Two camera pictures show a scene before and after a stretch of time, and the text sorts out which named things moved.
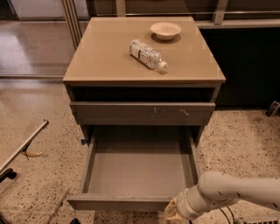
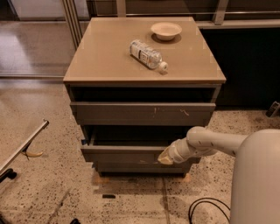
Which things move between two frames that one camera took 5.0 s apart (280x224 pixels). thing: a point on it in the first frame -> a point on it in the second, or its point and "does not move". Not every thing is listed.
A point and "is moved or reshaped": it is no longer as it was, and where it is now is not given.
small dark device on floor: [274, 108] does not move
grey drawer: [136, 168] is moved or reshaped
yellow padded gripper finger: [171, 214] -> [165, 157]
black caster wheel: [9, 173] does not move
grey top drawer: [120, 113] does not move
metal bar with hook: [24, 148] does not move
